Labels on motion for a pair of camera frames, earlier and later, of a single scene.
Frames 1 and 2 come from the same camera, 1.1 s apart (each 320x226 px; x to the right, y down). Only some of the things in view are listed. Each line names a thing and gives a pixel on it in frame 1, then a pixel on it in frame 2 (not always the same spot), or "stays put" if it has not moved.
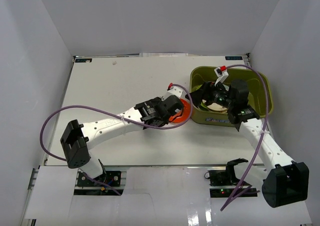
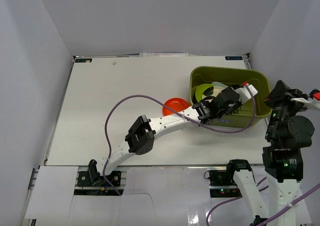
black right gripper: (197, 96) to (281, 92)
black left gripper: (178, 106) to (235, 108)
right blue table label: (233, 58) stays put
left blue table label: (82, 60) stays put
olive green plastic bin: (200, 75) stays put
